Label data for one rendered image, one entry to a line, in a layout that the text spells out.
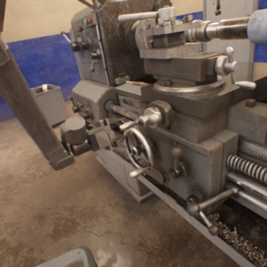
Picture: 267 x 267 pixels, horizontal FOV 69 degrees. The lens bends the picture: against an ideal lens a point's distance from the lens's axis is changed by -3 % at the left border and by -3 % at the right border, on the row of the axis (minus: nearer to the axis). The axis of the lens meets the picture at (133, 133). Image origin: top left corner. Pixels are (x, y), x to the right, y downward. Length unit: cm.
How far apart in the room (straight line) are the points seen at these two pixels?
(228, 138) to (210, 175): 13
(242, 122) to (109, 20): 93
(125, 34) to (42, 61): 330
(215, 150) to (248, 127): 13
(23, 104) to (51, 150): 16
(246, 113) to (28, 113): 58
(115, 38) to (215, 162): 94
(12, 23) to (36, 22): 41
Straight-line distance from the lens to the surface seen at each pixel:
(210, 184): 71
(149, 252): 134
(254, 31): 86
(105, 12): 131
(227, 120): 72
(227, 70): 65
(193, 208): 61
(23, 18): 453
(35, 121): 51
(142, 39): 120
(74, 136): 59
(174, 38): 79
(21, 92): 46
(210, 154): 63
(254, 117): 67
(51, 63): 455
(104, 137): 57
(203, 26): 101
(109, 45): 130
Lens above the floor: 113
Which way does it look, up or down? 27 degrees down
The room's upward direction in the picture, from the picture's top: 10 degrees counter-clockwise
